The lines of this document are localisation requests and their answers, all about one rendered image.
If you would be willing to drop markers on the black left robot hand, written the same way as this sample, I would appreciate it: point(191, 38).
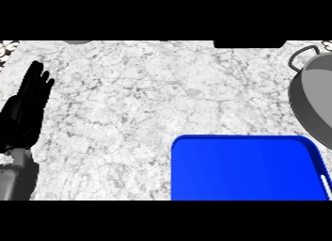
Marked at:
point(26, 106)

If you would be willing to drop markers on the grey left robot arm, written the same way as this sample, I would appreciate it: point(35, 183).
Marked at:
point(11, 179)

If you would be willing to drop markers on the blue plastic tray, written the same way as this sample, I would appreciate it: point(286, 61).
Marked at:
point(243, 169)

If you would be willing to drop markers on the grey metal pot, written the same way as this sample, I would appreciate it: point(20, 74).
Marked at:
point(320, 94)

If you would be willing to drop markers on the grey round object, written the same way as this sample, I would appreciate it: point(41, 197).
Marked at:
point(78, 41)

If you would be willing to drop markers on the black appliance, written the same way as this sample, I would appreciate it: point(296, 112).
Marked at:
point(249, 44)

